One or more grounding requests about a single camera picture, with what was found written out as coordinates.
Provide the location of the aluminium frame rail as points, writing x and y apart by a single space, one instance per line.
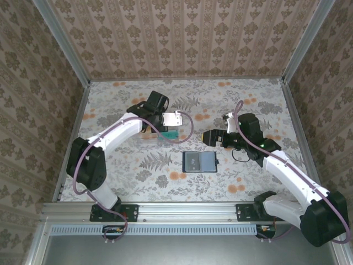
296 110
80 110

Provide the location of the clear plastic tray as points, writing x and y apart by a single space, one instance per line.
149 142

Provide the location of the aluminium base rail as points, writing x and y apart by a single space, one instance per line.
187 211

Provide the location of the grey metal sheet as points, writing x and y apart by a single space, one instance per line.
179 251

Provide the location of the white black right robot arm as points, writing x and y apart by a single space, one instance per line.
292 176

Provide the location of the aluminium corner post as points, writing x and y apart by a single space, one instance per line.
306 41
66 47

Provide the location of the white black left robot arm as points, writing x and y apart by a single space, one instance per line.
118 132

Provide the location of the black credit card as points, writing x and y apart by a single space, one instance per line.
195 164

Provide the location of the blue card holder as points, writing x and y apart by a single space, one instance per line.
207 161

